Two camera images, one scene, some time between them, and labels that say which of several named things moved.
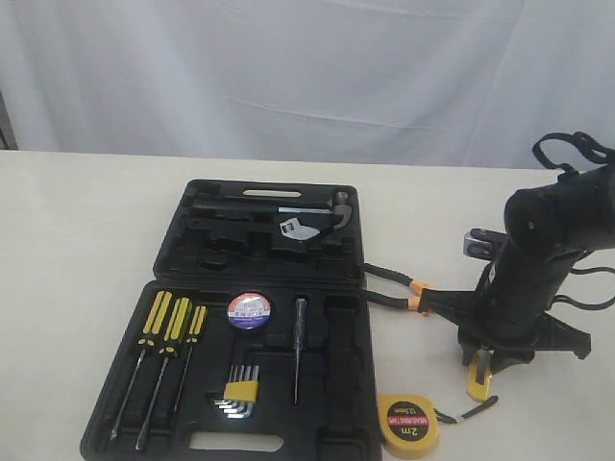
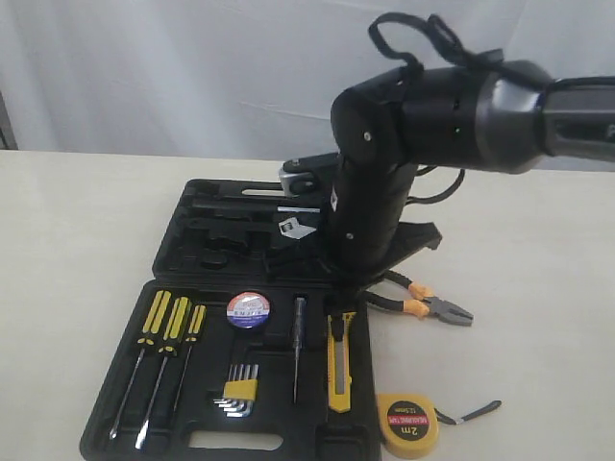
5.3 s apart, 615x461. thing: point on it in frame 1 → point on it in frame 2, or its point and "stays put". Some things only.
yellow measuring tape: [408, 424] stays put
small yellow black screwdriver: [194, 337] stays put
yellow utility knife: [479, 376] → [339, 378]
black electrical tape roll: [250, 310] stays put
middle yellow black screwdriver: [179, 315] stays put
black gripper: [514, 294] → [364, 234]
